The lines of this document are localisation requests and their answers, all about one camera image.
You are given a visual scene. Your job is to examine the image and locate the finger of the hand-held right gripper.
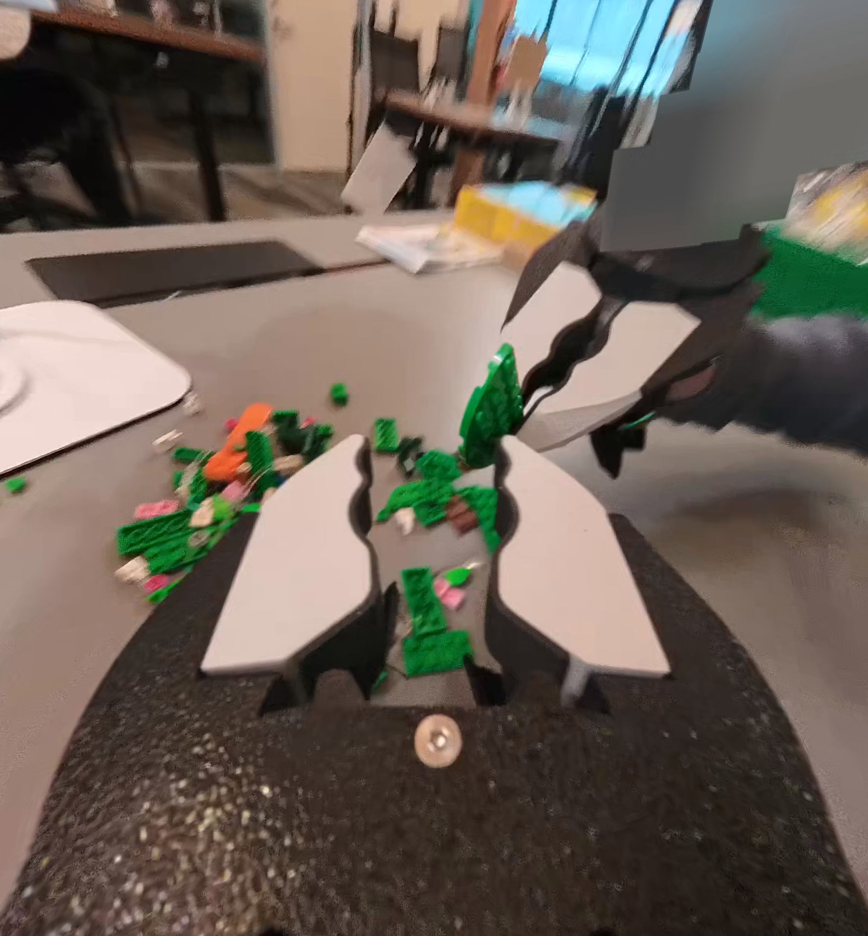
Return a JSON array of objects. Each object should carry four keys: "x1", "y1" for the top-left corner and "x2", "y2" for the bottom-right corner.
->
[
  {"x1": 509, "y1": 263, "x2": 606, "y2": 393},
  {"x1": 523, "y1": 304, "x2": 701, "y2": 452}
]

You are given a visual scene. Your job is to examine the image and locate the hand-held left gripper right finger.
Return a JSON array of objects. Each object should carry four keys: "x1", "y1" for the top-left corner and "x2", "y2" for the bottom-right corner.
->
[{"x1": 480, "y1": 435, "x2": 672, "y2": 708}]

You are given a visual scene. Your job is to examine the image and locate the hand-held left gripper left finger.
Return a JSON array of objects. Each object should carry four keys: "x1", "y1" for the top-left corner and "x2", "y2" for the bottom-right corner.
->
[{"x1": 198, "y1": 435, "x2": 400, "y2": 701}]

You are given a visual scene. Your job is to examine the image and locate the green half-round lego plate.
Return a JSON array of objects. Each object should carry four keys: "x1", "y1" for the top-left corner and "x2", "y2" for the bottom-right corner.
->
[{"x1": 459, "y1": 344, "x2": 527, "y2": 469}]

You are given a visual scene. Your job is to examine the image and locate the pile of small lego pieces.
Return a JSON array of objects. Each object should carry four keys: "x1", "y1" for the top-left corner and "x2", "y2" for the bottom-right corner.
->
[{"x1": 116, "y1": 380, "x2": 522, "y2": 681}]

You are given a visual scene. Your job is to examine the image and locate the person's right forearm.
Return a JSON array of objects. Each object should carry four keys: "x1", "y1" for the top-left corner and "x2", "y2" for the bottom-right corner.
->
[{"x1": 653, "y1": 311, "x2": 868, "y2": 463}]

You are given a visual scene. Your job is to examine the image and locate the yellow lego box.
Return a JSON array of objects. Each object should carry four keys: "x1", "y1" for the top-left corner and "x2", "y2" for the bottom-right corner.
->
[{"x1": 454, "y1": 183, "x2": 599, "y2": 250}]

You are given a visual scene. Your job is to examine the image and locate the orange lego brick separator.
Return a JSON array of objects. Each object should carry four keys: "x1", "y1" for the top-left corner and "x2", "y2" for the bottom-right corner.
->
[{"x1": 203, "y1": 402, "x2": 274, "y2": 484}]

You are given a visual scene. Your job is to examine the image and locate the lego instruction booklet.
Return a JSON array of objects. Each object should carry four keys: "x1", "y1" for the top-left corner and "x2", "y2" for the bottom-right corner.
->
[{"x1": 357, "y1": 223, "x2": 504, "y2": 273}]

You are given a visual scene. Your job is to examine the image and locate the green flat board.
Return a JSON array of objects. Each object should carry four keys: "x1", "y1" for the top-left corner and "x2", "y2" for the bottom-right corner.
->
[{"x1": 752, "y1": 227, "x2": 868, "y2": 323}]

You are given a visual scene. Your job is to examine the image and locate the crinkled plastic bag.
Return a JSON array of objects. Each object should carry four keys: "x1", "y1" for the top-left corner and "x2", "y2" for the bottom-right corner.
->
[{"x1": 785, "y1": 142, "x2": 868, "y2": 268}]

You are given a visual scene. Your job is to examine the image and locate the grey panel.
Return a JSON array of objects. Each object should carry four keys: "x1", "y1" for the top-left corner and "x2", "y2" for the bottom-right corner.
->
[{"x1": 341, "y1": 124, "x2": 422, "y2": 216}]

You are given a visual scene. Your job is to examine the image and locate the white desk lamp clear stand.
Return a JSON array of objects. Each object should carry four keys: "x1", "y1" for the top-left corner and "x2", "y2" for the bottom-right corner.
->
[{"x1": 0, "y1": 278, "x2": 192, "y2": 489}]

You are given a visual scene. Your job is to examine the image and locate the dark wooden desk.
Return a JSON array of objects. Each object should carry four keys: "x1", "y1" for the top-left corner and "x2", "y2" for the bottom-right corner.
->
[{"x1": 32, "y1": 7, "x2": 267, "y2": 220}]

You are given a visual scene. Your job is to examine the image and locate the black office chair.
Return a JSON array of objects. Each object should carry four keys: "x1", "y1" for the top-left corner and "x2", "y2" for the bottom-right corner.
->
[{"x1": 0, "y1": 69, "x2": 138, "y2": 228}]

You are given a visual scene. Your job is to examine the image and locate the black desk cable flap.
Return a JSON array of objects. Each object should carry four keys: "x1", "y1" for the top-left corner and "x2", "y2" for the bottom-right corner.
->
[{"x1": 26, "y1": 241, "x2": 325, "y2": 307}]

